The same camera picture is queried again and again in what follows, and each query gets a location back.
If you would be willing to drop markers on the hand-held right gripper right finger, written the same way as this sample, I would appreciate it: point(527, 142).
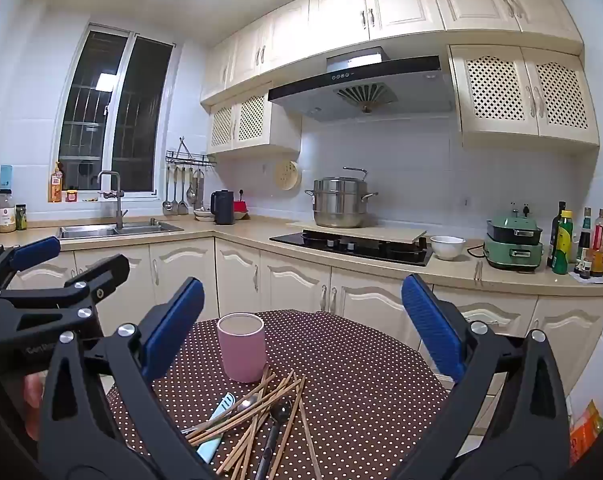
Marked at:
point(431, 330)

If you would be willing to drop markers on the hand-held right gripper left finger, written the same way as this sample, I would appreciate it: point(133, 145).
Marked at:
point(174, 330)

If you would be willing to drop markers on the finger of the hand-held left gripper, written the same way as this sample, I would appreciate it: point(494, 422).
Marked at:
point(101, 272)
point(34, 252)

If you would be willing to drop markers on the pink cup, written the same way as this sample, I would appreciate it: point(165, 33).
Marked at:
point(241, 355)

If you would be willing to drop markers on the bunch of wooden chopsticks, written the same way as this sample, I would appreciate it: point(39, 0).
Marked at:
point(254, 408)

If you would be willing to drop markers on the light blue sheathed knife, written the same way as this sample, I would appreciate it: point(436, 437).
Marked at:
point(209, 450)

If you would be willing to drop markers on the person's left hand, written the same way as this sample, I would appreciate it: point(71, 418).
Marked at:
point(32, 400)

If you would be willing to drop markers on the small green jar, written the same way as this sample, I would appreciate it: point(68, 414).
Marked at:
point(21, 219)

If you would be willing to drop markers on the steel kitchen sink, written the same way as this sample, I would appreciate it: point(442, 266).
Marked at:
point(86, 231)

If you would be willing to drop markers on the orange bottle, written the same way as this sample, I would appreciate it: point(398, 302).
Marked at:
point(56, 187)

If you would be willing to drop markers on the steel faucet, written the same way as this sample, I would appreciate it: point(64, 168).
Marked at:
point(119, 205)

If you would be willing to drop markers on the white bowl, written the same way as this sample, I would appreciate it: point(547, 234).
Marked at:
point(447, 249)

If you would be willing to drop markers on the brown polka-dot tablecloth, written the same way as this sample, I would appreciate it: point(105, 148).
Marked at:
point(361, 385)

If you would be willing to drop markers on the steel ladle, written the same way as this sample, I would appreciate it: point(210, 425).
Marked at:
point(167, 205)

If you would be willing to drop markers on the steel slotted spoon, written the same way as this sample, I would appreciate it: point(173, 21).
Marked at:
point(175, 204)

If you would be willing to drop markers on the steel spatula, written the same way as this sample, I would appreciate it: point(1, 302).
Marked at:
point(183, 207)

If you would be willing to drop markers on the black gas stove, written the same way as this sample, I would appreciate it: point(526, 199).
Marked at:
point(361, 252)

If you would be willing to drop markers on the green electric cooker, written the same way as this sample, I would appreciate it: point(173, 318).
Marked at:
point(511, 255)

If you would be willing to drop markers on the steel serving spoon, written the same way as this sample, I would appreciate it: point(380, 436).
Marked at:
point(191, 192)

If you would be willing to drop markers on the cream base cabinets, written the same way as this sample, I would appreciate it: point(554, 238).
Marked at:
point(291, 280)

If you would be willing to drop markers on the black kettle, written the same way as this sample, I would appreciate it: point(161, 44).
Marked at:
point(224, 210)

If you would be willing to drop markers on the small red container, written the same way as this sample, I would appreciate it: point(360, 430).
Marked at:
point(240, 206)

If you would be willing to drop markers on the kitchen window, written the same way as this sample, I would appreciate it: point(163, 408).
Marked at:
point(89, 110)

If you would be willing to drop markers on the yellow-green bottle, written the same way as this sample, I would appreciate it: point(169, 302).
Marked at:
point(564, 250)

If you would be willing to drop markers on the steel steamer pot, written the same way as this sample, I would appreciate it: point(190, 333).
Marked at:
point(339, 205)

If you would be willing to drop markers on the dark oil bottle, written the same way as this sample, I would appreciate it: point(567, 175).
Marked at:
point(556, 230)

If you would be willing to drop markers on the dark sauce bottle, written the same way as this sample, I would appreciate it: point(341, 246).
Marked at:
point(584, 240)

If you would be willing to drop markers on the orange packet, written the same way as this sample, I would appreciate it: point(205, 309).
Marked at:
point(586, 435)

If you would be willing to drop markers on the round bamboo trivet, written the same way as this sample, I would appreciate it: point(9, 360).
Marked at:
point(286, 175)

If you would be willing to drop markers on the grey range hood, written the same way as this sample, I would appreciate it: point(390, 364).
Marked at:
point(381, 80)

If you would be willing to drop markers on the cream lattice-door wall cabinet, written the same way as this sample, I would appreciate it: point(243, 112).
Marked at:
point(521, 95)
point(251, 120)

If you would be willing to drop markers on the cream upper wall cabinets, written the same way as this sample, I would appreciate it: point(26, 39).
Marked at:
point(406, 0)

